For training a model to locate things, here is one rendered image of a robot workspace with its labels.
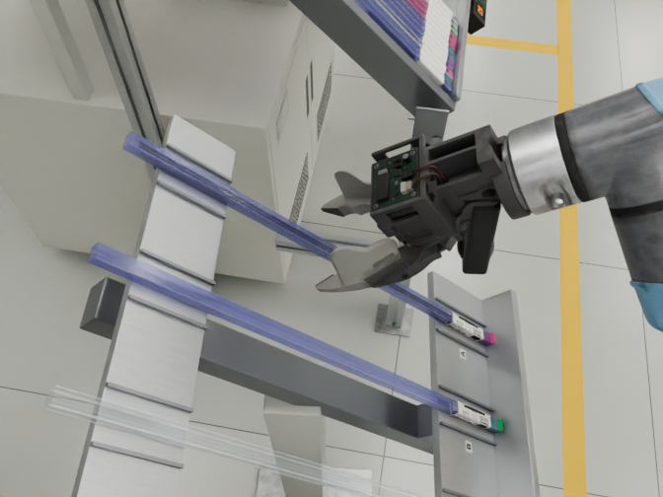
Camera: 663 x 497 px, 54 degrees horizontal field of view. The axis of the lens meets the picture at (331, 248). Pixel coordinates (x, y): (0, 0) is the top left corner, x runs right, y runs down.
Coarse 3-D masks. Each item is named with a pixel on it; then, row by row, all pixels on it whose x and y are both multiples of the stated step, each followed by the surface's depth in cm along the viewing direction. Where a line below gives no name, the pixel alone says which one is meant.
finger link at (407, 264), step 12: (408, 252) 58; (420, 252) 58; (432, 252) 58; (396, 264) 59; (408, 264) 58; (420, 264) 58; (372, 276) 59; (384, 276) 59; (396, 276) 58; (408, 276) 59
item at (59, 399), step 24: (48, 408) 41; (72, 408) 41; (96, 408) 43; (120, 408) 44; (144, 432) 44; (168, 432) 46; (192, 432) 47; (216, 456) 49; (240, 456) 49; (264, 456) 50; (288, 456) 52; (312, 480) 53; (336, 480) 55; (360, 480) 57
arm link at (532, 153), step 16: (528, 128) 52; (544, 128) 51; (512, 144) 52; (528, 144) 51; (544, 144) 50; (512, 160) 51; (528, 160) 50; (544, 160) 50; (560, 160) 49; (512, 176) 52; (528, 176) 51; (544, 176) 50; (560, 176) 50; (528, 192) 51; (544, 192) 51; (560, 192) 51; (528, 208) 53; (544, 208) 52
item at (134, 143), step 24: (144, 144) 54; (168, 168) 55; (192, 168) 56; (216, 192) 58; (240, 192) 59; (264, 216) 61; (312, 240) 64; (384, 288) 70; (408, 288) 72; (432, 312) 74
